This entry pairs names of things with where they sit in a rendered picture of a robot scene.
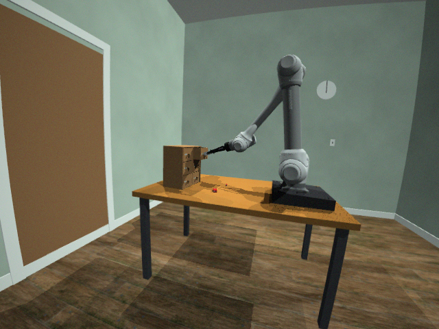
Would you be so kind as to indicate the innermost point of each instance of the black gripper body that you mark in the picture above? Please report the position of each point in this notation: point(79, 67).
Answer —
point(226, 147)

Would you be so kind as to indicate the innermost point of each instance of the small brown chest of drawers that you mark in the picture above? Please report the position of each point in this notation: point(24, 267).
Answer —
point(173, 167)

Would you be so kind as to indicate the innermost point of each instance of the dark brown drawer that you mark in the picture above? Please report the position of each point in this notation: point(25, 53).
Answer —
point(198, 153)
point(196, 177)
point(187, 153)
point(187, 180)
point(187, 167)
point(196, 165)

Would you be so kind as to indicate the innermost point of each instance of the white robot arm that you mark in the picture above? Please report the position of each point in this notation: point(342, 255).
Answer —
point(293, 160)

